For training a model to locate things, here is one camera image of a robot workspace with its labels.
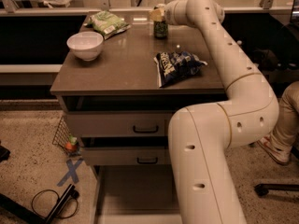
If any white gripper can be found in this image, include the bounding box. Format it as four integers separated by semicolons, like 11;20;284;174
149;0;188;25

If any green soda can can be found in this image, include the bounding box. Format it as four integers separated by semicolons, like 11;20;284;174
153;21;168;38

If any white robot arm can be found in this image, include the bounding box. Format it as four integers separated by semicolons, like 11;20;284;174
164;0;278;224

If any grey drawer cabinet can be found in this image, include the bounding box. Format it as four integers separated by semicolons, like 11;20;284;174
50;10;230;224

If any grey top drawer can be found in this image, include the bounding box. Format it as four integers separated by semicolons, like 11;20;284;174
63;94;228;138

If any grey drawer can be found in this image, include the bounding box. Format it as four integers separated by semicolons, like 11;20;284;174
93;165;182;224
80;136;169;166
63;94;228;138

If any grey middle drawer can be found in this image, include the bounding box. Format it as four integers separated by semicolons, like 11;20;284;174
80;136;169;166

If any grey bottom drawer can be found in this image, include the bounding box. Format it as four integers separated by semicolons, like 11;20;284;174
93;165;182;224

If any green chip bag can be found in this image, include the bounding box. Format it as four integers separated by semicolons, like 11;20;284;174
85;10;130;40

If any blue chip bag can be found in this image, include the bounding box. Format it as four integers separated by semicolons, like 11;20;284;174
154;51;207;88

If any white bowl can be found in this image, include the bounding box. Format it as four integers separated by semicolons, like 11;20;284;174
66;32;104;61

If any person's leg and shoe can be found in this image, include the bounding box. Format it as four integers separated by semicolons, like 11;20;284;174
257;81;299;165

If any blue tape cross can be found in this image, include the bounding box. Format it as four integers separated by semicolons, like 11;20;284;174
57;158;83;187

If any black chair base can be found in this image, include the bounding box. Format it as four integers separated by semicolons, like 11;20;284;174
254;183;299;197

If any wire mesh basket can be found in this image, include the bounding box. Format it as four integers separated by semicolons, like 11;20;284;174
52;118;80;157

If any black stand with cable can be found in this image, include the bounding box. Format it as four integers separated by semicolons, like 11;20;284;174
0;184;79;224

